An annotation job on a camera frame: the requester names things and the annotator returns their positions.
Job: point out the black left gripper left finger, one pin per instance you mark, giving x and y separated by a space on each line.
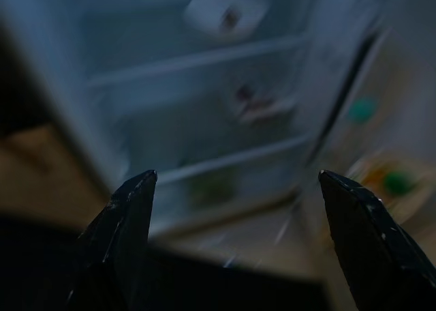
119 239

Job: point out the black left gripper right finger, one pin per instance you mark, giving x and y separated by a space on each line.
374 249

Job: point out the yellow green juice carton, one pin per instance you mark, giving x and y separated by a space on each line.
374 176

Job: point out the white fridge body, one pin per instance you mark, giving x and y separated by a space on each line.
153 69

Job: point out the steel framed fridge door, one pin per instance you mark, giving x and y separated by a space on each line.
391 69

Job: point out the green vegetable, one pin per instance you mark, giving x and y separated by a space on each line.
213 190

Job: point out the clear bottle with teal cap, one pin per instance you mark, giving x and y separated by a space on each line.
362 109

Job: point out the red and white food tray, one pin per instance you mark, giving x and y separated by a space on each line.
262 106

